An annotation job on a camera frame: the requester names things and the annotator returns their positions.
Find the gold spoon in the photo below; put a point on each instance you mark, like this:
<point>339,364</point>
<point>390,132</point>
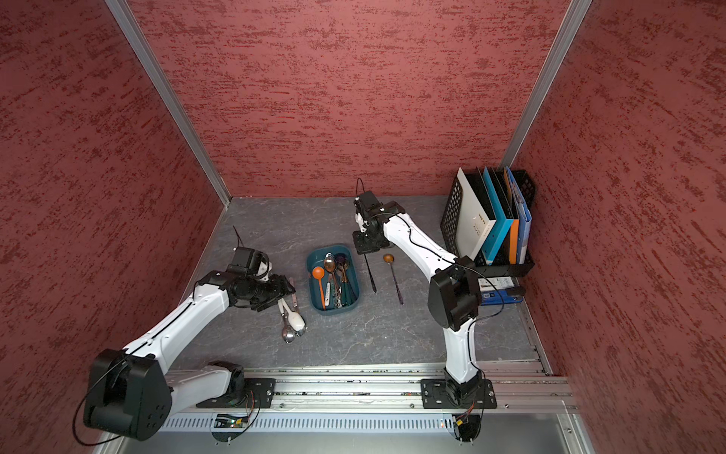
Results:
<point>389,259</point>

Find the blue stapler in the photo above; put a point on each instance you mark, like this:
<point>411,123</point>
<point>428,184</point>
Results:
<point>503,296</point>

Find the aluminium corner post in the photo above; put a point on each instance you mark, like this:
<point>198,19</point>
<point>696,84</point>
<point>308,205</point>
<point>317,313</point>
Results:
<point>124,17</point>
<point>567,32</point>

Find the aluminium rail frame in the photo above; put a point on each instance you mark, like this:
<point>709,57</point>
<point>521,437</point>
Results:
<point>387,399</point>

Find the white blue small box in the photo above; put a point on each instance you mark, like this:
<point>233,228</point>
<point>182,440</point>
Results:
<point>492,284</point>

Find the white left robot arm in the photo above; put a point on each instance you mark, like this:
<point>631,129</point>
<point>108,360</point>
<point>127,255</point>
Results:
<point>132,391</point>

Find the purple iridescent spoon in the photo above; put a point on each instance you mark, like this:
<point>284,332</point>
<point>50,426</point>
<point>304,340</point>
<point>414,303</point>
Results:
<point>343,264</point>

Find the teal folder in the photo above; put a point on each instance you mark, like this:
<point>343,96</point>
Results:
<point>503,215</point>

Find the orange folder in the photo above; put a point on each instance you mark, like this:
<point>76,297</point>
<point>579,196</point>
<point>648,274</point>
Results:
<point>514,229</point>

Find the pink handled spoon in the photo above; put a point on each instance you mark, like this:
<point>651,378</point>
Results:
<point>297,309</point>

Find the orange plastic spoon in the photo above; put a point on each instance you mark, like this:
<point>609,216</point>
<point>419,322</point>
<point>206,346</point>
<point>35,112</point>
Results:
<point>319,274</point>

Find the teal plastic storage box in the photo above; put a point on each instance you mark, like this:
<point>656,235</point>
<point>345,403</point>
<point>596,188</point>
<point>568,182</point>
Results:
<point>315,259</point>

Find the aluminium corner post left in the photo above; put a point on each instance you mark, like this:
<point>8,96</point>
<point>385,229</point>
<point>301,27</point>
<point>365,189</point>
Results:
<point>124,17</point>

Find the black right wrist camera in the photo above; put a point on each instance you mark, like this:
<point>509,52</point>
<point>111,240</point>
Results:
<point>367,206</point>

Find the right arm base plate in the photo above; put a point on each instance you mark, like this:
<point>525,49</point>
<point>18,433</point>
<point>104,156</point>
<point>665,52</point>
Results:
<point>439,394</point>

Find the white handled steel spoon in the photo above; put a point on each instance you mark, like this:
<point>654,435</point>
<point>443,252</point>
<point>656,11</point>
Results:
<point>288,333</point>

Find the aluminium corner post right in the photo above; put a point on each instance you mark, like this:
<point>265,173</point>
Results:
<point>567,32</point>

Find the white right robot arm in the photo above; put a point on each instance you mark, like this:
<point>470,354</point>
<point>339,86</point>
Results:
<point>454,295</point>

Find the white handle steel spoon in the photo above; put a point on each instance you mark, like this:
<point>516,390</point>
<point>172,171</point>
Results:
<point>330,265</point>

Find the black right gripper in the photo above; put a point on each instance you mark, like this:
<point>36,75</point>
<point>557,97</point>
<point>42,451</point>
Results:
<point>363,248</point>

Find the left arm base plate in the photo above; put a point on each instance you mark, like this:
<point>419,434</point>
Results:
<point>245,394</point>

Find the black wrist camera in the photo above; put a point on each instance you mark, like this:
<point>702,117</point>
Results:
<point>367,206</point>
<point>250,263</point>

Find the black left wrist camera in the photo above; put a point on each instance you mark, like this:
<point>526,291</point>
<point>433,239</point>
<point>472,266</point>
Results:
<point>250,263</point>

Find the white folder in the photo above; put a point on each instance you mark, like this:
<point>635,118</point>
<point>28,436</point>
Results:
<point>474,224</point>

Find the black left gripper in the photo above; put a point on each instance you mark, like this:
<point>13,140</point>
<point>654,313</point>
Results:
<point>279,290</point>

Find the blue folder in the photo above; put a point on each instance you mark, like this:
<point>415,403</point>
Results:
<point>524,216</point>

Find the dark slim metal spoon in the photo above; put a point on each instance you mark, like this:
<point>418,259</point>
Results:
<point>371,276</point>

